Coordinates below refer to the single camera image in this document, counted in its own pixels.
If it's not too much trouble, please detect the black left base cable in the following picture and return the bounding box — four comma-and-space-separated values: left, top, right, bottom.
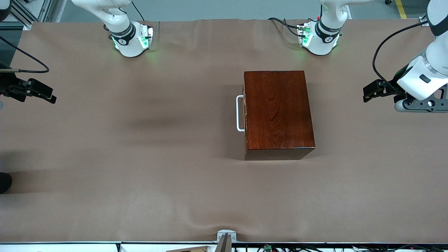
267, 17, 306, 37

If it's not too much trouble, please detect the dark brown wooden cabinet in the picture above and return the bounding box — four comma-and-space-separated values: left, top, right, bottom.
243, 70, 316, 161

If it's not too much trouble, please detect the grey metal clamp bracket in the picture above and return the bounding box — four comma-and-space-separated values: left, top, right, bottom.
217, 229, 237, 252

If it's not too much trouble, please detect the black base cable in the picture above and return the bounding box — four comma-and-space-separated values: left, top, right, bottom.
131, 0, 145, 22
267, 17, 306, 37

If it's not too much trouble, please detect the black right arm wrist cable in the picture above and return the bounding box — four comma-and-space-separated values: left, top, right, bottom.
0, 36, 50, 74

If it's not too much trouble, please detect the black arm wrist cable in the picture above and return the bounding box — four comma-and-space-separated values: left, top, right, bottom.
0, 36, 50, 74
372, 21, 429, 92

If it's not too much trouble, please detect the brown cardboard piece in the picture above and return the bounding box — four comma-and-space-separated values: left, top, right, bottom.
165, 246, 210, 252

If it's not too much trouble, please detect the black left arm wrist cable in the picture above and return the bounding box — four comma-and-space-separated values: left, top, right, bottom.
372, 21, 429, 92

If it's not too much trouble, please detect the black right base cable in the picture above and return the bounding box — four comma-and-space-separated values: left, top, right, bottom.
131, 0, 145, 22

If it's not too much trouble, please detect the brown table mat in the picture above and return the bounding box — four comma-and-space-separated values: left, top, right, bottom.
0, 18, 448, 244

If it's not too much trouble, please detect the light wood drawer white handle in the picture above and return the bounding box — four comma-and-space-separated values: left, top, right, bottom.
236, 72, 247, 156

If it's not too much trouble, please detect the yellow floor tape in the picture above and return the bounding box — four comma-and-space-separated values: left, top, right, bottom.
395, 0, 408, 20

